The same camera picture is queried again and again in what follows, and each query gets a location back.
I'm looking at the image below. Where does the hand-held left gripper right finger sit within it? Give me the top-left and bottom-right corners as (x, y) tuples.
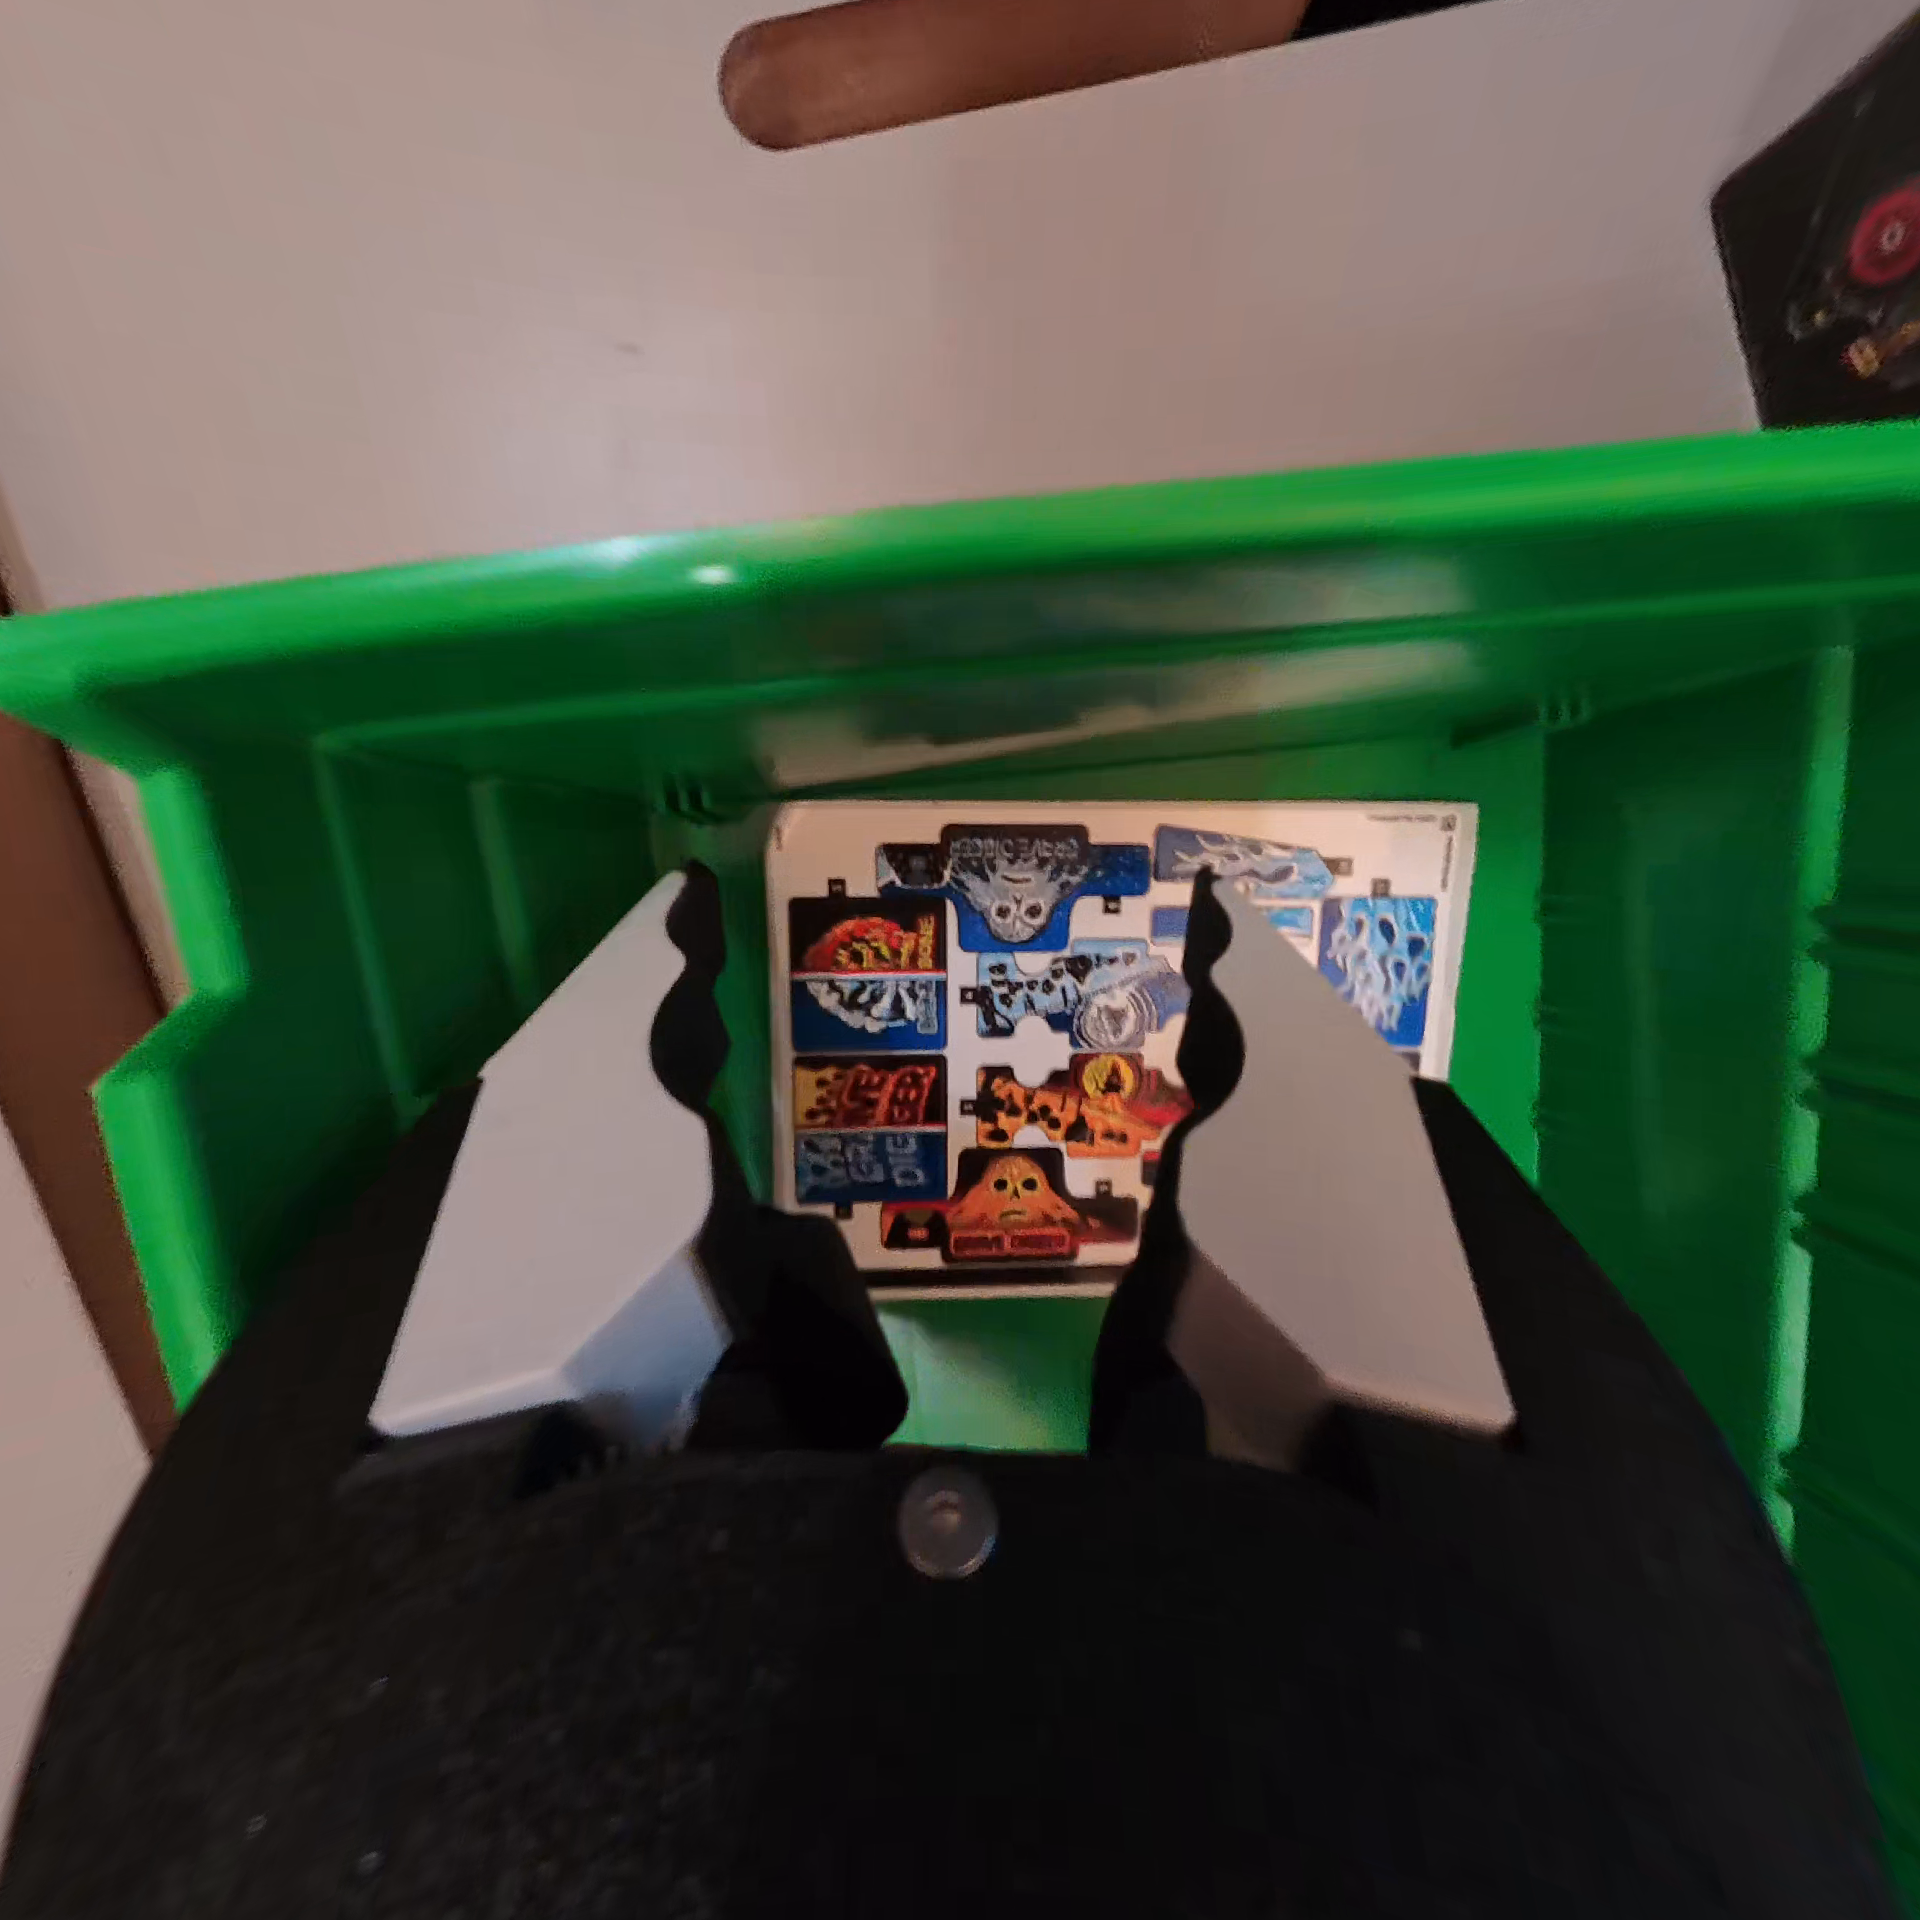
(1090, 869), (1517, 1460)

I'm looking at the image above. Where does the colourful sticker sheet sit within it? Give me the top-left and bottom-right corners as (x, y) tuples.
(765, 802), (1480, 1277)

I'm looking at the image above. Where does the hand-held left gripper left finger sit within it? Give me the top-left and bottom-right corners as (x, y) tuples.
(370, 862), (912, 1455)

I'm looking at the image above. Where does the green plastic bin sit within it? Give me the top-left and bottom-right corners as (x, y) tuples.
(0, 422), (1920, 1893)

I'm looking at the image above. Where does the black lego box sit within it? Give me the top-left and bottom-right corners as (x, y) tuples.
(1709, 18), (1920, 432)

